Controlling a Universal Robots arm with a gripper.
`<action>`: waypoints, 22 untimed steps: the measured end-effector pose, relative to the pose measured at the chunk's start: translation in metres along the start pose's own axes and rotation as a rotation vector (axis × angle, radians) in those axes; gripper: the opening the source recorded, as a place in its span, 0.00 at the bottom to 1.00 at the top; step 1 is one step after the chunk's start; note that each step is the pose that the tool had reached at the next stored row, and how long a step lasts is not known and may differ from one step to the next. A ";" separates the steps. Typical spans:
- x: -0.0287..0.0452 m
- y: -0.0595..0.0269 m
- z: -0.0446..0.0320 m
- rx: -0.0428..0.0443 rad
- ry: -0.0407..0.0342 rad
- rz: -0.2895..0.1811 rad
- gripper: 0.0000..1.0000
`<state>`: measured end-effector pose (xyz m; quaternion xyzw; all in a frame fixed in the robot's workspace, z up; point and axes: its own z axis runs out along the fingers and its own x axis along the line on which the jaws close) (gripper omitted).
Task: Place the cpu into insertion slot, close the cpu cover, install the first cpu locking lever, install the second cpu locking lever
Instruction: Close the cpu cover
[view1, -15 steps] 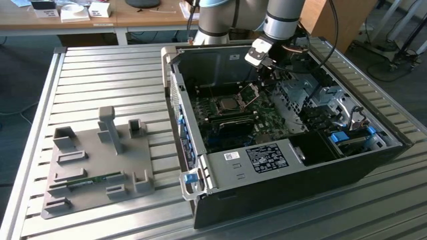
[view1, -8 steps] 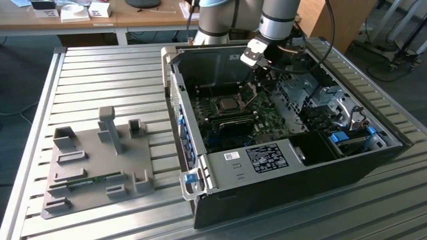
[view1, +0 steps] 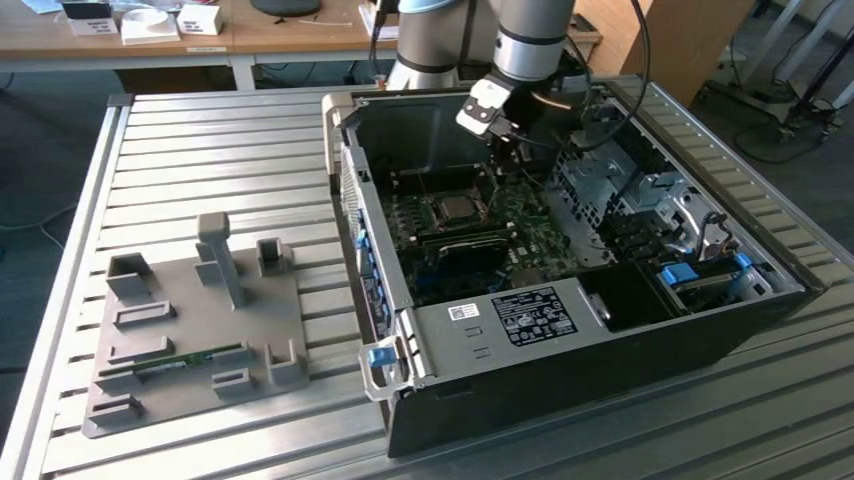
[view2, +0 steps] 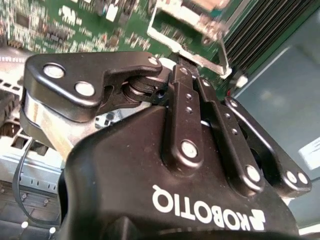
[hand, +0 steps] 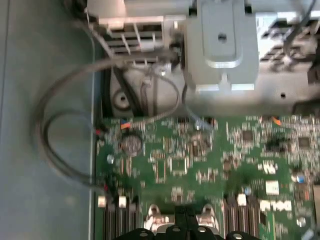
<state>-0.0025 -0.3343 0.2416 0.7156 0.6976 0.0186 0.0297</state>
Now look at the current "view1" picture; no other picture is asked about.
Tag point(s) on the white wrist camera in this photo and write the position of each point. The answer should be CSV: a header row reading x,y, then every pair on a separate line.
x,y
482,107

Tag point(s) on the white labelled box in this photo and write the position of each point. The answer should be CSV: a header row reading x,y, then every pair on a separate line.
x,y
199,20

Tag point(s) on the blue disk carrier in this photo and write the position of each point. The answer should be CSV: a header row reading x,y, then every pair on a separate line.
x,y
677,276

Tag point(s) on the blue slot clip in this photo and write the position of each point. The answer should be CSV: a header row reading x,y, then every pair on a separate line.
x,y
364,239

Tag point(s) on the blue plastic clip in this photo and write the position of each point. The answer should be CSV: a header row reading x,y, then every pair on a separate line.
x,y
743,262

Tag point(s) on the white metal stand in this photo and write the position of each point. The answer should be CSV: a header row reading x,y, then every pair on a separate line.
x,y
817,37

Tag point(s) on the blue case latch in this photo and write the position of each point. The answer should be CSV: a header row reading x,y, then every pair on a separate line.
x,y
382,358

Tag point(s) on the black faced device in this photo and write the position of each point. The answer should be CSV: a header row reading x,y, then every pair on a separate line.
x,y
87,10

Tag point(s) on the small cardboard box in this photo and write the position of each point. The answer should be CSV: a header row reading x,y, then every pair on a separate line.
x,y
393,34

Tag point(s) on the black RAM slot row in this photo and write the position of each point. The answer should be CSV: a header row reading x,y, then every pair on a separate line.
x,y
468,235

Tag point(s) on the black PC case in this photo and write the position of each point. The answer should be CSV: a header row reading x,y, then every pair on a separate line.
x,y
568,390

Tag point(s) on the blue paper sheet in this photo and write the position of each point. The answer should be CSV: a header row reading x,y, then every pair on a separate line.
x,y
41,5

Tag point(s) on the white round holder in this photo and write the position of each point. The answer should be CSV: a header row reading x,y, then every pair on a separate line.
x,y
150,35

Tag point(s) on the dark round pad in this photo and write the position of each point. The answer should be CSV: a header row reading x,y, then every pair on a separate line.
x,y
288,6

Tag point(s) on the wooden desk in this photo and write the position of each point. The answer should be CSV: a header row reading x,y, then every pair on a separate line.
x,y
301,37
41,40

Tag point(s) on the grey parts rack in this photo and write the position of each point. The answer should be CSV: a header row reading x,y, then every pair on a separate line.
x,y
194,320

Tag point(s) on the silver CPU plate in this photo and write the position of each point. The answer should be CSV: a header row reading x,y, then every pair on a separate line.
x,y
457,206

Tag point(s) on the metal locking lever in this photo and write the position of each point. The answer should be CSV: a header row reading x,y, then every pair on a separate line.
x,y
494,202

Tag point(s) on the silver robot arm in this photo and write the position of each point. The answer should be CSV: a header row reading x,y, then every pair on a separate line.
x,y
528,50

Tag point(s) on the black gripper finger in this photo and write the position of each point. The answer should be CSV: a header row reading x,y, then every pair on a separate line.
x,y
500,155
512,155

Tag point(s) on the green motherboard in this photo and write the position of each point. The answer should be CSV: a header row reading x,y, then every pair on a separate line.
x,y
534,235

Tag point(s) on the metal drive cage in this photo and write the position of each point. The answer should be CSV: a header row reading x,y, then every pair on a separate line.
x,y
594,180

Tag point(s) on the green RAM stick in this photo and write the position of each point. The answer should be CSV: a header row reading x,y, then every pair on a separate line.
x,y
194,358

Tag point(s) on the CPU socket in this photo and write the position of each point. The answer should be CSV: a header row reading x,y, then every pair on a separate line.
x,y
461,222

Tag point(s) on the wooden cabinet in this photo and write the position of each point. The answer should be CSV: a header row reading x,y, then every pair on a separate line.
x,y
688,50

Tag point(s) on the silver power supply unit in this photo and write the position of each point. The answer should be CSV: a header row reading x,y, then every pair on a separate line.
x,y
468,345

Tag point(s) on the black graphics card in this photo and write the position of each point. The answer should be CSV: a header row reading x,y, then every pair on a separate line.
x,y
470,257

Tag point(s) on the grey chipset heatsink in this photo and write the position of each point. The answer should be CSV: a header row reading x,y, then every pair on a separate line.
x,y
526,280

